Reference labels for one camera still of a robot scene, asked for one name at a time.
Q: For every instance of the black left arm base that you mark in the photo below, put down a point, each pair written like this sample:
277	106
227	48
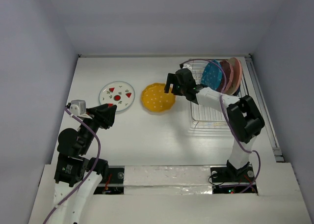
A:
113	184

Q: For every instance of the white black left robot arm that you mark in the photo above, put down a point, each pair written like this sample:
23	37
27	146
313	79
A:
79	168

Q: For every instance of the yellow dotted plate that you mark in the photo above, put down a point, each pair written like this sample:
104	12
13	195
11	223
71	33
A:
154	98

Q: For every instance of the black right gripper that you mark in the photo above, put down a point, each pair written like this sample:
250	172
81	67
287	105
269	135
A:
176	81

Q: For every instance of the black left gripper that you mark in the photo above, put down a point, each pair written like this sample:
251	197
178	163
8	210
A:
104	117

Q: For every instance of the clear wire dish rack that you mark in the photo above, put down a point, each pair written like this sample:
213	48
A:
203	117

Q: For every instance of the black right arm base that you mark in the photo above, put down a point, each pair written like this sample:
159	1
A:
223	175

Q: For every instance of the pink plate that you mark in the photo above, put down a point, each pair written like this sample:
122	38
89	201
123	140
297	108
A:
237	68

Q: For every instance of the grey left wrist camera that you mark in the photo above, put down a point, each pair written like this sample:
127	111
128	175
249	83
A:
77	107

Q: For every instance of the white watermelon pattern plate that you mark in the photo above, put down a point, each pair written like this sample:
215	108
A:
118	93

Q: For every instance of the blue dotted plate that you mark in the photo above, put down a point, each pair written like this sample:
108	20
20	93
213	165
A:
212	75

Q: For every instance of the maroon dotted plate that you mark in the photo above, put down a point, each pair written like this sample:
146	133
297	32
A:
229	72

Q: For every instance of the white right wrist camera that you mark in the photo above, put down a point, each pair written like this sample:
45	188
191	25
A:
186	66

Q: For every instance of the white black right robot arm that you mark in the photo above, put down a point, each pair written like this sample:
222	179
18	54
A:
241	114

